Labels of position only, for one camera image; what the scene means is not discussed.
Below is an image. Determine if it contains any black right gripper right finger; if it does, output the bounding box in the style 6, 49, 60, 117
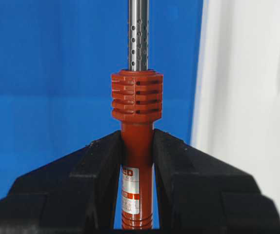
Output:
153, 130, 280, 234

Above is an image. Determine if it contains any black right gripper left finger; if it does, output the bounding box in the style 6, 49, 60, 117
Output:
0, 131, 122, 234

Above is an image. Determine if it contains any red handled soldering iron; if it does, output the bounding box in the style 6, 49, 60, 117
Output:
111, 0, 163, 230

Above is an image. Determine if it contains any large white base board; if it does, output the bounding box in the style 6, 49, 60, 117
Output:
191, 0, 280, 214

